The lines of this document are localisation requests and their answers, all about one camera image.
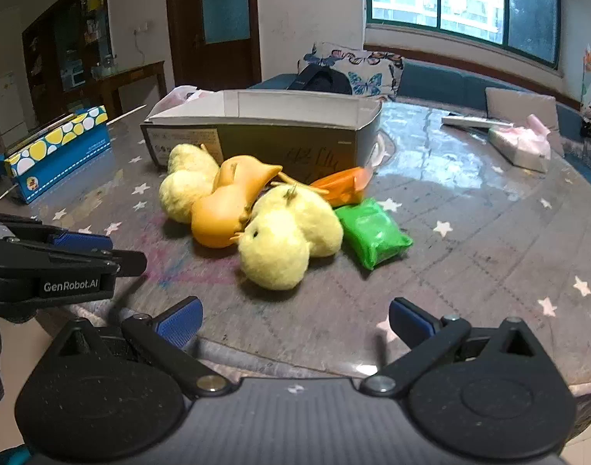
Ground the dark wooden door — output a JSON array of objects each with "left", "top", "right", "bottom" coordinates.
[{"left": 165, "top": 0, "right": 262, "bottom": 92}]

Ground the pink plastic bag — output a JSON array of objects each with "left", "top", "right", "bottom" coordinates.
[{"left": 153, "top": 86, "right": 214, "bottom": 117}]

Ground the orange packet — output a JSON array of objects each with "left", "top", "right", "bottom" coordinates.
[{"left": 310, "top": 165, "right": 374, "bottom": 207}]

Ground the glass jar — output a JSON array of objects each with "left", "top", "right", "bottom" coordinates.
[{"left": 94, "top": 53, "right": 119, "bottom": 79}]

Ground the flower wall sticker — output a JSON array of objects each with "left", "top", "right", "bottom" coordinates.
[{"left": 580, "top": 43, "right": 591, "bottom": 100}]

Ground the teal sofa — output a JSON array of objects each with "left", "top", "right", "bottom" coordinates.
[{"left": 249, "top": 58, "right": 591, "bottom": 180}]

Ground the orange rubber chick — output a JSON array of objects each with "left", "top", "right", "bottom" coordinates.
[{"left": 191, "top": 155, "right": 283, "bottom": 249}]

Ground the butterfly print pillow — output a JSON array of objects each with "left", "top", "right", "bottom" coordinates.
[{"left": 298, "top": 43, "right": 405, "bottom": 102}]

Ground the dark wooden display cabinet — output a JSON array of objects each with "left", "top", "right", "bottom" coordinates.
[{"left": 22, "top": 0, "right": 113, "bottom": 112}]

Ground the white remote control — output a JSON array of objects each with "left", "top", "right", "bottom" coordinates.
[{"left": 441, "top": 114, "right": 514, "bottom": 133}]

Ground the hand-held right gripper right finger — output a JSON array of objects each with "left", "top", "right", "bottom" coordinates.
[{"left": 361, "top": 297, "right": 543, "bottom": 398}]

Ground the grey cardboard box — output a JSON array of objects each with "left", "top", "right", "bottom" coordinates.
[{"left": 139, "top": 90, "right": 384, "bottom": 187}]

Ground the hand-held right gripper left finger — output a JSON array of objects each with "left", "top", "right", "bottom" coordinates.
[{"left": 53, "top": 296, "right": 234, "bottom": 399}]

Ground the white and pink tissue pack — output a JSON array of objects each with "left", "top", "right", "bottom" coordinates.
[{"left": 486, "top": 114, "right": 553, "bottom": 172}]

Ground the green framed window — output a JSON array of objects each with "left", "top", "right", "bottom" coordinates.
[{"left": 366, "top": 0, "right": 565, "bottom": 71}]

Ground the grey star print tablecloth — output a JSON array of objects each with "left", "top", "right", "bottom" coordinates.
[{"left": 0, "top": 97, "right": 591, "bottom": 427}]

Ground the black backpack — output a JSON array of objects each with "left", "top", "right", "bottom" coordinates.
[{"left": 287, "top": 67, "right": 353, "bottom": 95}]

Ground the green packet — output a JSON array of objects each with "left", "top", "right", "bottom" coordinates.
[{"left": 334, "top": 198, "right": 415, "bottom": 271}]

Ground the dark wooden side table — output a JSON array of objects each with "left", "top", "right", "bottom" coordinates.
[{"left": 89, "top": 60, "right": 168, "bottom": 119}]

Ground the blue polka dot box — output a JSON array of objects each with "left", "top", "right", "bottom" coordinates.
[{"left": 0, "top": 105, "right": 111, "bottom": 204}]

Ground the white cushion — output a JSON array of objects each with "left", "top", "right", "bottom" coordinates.
[{"left": 484, "top": 87, "right": 565, "bottom": 156}]

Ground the white refrigerator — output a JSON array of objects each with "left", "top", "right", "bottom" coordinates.
[{"left": 0, "top": 72, "right": 30, "bottom": 148}]

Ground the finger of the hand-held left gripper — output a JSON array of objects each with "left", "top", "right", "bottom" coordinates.
[
  {"left": 99, "top": 248, "right": 148, "bottom": 278},
  {"left": 0, "top": 210, "right": 115, "bottom": 253}
]

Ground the yellow plush chick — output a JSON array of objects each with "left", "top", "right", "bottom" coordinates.
[
  {"left": 237, "top": 185, "right": 345, "bottom": 291},
  {"left": 159, "top": 143, "right": 223, "bottom": 224}
]

